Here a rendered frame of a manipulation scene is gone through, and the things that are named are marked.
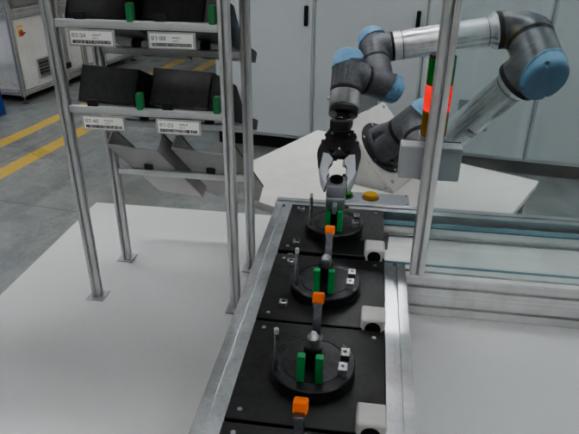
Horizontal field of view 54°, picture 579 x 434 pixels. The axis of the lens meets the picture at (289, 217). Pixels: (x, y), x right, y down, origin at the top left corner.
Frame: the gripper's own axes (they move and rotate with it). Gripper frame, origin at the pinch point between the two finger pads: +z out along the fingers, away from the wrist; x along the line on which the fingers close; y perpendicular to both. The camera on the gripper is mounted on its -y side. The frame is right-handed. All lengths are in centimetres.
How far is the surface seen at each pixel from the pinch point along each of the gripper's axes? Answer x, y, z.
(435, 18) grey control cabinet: -46, 230, -189
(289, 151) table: 23, 77, -34
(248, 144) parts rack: 19.7, -9.9, -5.5
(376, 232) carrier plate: -10.2, 7.9, 8.6
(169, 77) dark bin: 33.3, -27.5, -12.0
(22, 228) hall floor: 194, 185, -12
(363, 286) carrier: -7.8, -10.1, 23.5
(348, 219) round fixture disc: -3.3, 8.4, 5.7
